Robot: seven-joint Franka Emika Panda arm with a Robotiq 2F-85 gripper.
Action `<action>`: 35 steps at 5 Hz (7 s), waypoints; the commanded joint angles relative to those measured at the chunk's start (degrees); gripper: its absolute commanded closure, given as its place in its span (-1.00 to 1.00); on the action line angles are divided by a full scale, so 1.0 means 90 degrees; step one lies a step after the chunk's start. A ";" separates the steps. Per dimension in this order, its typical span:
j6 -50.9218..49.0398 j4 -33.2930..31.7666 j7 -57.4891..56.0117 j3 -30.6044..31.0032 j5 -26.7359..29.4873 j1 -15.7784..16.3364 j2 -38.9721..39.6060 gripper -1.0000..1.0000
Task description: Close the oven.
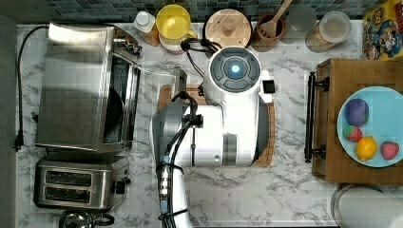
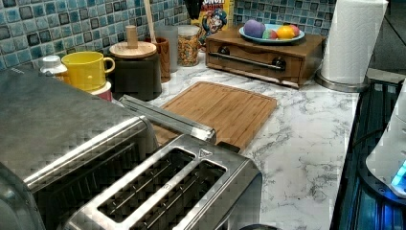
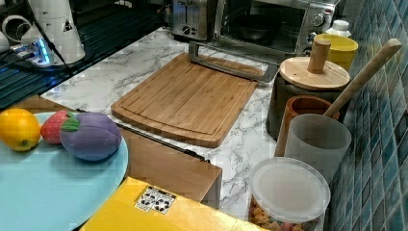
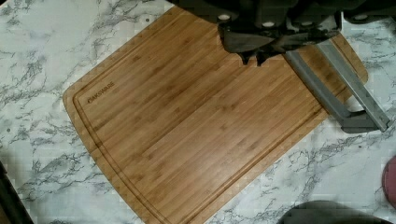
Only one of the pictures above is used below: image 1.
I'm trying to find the glass oven door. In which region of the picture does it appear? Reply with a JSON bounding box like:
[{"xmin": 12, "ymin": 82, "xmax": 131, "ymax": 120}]
[{"xmin": 140, "ymin": 66, "xmax": 187, "ymax": 95}]

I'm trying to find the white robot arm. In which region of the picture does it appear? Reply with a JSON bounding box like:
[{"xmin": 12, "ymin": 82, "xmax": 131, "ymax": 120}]
[{"xmin": 149, "ymin": 47, "xmax": 274, "ymax": 228}]

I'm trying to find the dark round oven pan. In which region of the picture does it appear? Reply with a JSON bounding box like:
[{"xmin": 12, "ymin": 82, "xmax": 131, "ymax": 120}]
[{"xmin": 105, "ymin": 87, "xmax": 124, "ymax": 134}]

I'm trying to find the stainless steel toaster oven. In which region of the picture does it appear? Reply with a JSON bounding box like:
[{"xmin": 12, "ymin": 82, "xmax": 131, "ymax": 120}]
[{"xmin": 36, "ymin": 23, "xmax": 142, "ymax": 153}]

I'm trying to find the wooden cutting board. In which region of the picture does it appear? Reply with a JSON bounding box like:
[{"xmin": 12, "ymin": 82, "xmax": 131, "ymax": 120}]
[{"xmin": 157, "ymin": 85, "xmax": 276, "ymax": 167}]

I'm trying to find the round wooden lid jar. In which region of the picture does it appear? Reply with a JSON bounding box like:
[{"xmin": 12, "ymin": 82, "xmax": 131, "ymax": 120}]
[{"xmin": 203, "ymin": 9, "xmax": 252, "ymax": 48}]

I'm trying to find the brown utensil holder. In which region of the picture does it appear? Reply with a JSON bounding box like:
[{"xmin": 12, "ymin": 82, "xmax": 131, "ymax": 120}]
[{"xmin": 251, "ymin": 13, "xmax": 286, "ymax": 52}]

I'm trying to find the yellow mug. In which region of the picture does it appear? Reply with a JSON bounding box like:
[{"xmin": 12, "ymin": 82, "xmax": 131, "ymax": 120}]
[{"xmin": 156, "ymin": 4, "xmax": 198, "ymax": 45}]

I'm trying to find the white-capped bottle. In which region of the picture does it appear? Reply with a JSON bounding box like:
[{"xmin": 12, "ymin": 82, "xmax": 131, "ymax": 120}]
[{"xmin": 133, "ymin": 10, "xmax": 160, "ymax": 47}]

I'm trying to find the silver two-slot toaster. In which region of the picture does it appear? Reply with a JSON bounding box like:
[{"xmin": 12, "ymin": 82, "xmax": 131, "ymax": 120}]
[{"xmin": 33, "ymin": 154, "xmax": 131, "ymax": 212}]

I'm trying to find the clear glass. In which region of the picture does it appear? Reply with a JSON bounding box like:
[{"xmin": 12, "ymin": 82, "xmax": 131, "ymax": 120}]
[{"xmin": 280, "ymin": 5, "xmax": 317, "ymax": 44}]

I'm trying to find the red toy strawberry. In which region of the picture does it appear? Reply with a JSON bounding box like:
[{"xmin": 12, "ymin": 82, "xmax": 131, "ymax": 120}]
[{"xmin": 342, "ymin": 125, "xmax": 363, "ymax": 143}]

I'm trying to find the purple toy fruit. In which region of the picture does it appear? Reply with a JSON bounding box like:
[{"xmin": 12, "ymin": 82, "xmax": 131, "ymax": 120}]
[{"xmin": 344, "ymin": 99, "xmax": 369, "ymax": 126}]

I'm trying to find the glass jar with cereal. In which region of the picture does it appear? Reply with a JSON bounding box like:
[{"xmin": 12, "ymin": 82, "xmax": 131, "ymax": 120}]
[{"xmin": 305, "ymin": 11, "xmax": 352, "ymax": 52}]

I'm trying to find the silver kettle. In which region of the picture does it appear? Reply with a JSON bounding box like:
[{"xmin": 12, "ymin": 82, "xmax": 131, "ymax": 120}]
[{"xmin": 59, "ymin": 211, "xmax": 115, "ymax": 228}]

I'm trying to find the yellow toy lemon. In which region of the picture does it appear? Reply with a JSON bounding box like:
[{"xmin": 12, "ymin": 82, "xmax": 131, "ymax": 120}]
[{"xmin": 355, "ymin": 136, "xmax": 377, "ymax": 161}]

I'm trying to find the pink toy strawberry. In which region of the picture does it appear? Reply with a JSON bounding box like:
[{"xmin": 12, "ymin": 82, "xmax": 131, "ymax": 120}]
[{"xmin": 381, "ymin": 142, "xmax": 399, "ymax": 160}]

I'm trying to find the colorful cereal box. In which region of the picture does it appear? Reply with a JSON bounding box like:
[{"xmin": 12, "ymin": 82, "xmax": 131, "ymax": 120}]
[{"xmin": 362, "ymin": 0, "xmax": 403, "ymax": 61}]

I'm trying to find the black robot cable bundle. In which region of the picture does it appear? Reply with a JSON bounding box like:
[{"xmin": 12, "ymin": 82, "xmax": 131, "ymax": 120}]
[{"xmin": 155, "ymin": 90, "xmax": 203, "ymax": 228}]

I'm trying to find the wooden tray with handle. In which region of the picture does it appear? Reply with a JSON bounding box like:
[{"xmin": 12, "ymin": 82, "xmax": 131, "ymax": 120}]
[{"xmin": 304, "ymin": 58, "xmax": 402, "ymax": 185}]

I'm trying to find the black oven power cord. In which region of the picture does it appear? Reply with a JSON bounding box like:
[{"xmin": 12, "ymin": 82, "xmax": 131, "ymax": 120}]
[{"xmin": 12, "ymin": 25, "xmax": 49, "ymax": 152}]

